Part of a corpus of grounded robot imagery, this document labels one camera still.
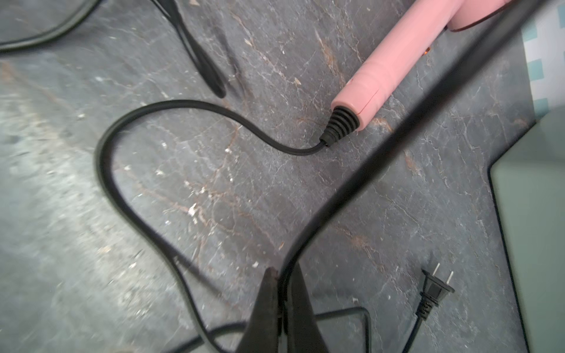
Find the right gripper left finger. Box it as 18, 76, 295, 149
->
235, 267, 281, 353

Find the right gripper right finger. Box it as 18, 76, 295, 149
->
285, 265, 329, 353

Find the pink hair dryer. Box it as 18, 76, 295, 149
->
320, 0, 510, 146

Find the green clear storage box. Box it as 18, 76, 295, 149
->
490, 108, 564, 352

